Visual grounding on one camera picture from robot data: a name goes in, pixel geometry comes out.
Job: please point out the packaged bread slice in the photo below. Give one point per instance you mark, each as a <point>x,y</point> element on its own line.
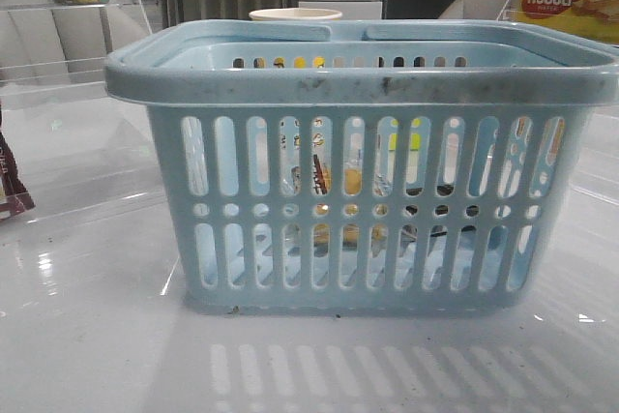
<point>321,178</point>

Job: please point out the light blue plastic basket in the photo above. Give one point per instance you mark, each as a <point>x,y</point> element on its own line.
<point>469,131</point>

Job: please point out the white paper cup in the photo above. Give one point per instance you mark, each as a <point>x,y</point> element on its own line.
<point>295,14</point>

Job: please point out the clear acrylic display shelf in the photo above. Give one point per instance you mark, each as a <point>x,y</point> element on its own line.
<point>53,53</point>

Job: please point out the brown snack packet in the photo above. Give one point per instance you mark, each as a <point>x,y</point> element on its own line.
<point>15,198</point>

